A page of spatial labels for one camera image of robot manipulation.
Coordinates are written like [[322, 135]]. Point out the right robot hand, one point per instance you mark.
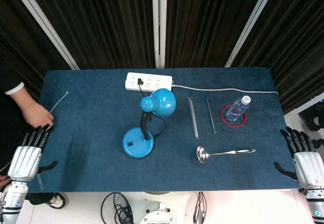
[[308, 168]]

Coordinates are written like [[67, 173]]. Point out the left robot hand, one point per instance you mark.
[[24, 162]]

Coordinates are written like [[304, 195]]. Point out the person right hand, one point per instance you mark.
[[3, 181]]

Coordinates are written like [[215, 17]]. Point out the person left hand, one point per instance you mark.
[[36, 115]]

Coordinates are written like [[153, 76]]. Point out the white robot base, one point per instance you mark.
[[157, 211]]

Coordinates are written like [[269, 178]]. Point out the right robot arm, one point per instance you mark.
[[316, 206]]

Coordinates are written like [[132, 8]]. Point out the person forearm dark sleeve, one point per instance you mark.
[[10, 82]]

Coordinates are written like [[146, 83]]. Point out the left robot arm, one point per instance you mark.
[[14, 201]]

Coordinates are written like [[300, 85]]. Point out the blue desk lamp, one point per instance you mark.
[[162, 102]]

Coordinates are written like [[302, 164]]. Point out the white zip tie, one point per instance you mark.
[[59, 102]]

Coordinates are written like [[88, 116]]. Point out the black white shoe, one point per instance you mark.
[[59, 200]]

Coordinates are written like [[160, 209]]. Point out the blue table cloth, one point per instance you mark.
[[101, 168]]

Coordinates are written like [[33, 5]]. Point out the clear water bottle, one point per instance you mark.
[[236, 110]]

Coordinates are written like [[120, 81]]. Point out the steel ladle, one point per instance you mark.
[[201, 154]]

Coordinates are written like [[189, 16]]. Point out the thin metal rod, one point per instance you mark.
[[211, 116]]

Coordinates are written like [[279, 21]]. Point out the white power strip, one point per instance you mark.
[[154, 80]]

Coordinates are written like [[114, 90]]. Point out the white partition post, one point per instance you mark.
[[250, 23], [159, 23], [43, 23]]

